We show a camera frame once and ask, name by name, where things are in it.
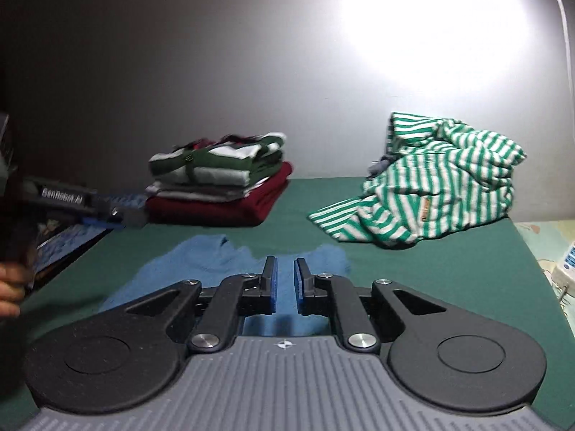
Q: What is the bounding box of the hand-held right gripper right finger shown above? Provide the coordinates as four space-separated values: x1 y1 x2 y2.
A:
293 257 449 354

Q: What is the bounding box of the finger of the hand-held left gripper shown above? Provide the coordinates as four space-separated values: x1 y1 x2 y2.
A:
80 217 125 231
109 203 150 231

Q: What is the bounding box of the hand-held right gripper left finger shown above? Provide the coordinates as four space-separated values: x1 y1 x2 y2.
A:
126 255 278 354

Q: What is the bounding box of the blue knit sweater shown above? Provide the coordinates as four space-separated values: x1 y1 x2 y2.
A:
96 232 352 338

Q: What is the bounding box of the stack of folded clothes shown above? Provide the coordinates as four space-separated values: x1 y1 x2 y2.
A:
144 161 294 228

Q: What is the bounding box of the person's left hand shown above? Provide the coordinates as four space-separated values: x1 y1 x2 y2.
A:
0 261 37 318

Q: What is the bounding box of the blue patterned cloth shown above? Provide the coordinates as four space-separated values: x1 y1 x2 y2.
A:
33 193 149 280

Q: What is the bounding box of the folded grey garment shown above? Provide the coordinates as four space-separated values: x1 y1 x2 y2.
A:
145 174 271 204

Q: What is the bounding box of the folded green white cardigan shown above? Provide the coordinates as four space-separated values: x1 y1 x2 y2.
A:
148 131 288 188

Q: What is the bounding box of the folded red plaid garment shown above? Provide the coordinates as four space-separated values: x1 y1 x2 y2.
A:
176 133 267 150

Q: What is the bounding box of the green mat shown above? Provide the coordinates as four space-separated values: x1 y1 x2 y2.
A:
18 177 567 414

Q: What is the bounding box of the dark grey cloth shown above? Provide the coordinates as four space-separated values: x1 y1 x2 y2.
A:
365 154 397 179

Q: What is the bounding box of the green white striped shirt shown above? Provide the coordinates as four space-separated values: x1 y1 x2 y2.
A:
307 111 528 249

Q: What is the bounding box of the white power strip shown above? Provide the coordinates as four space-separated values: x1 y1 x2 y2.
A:
549 239 575 300

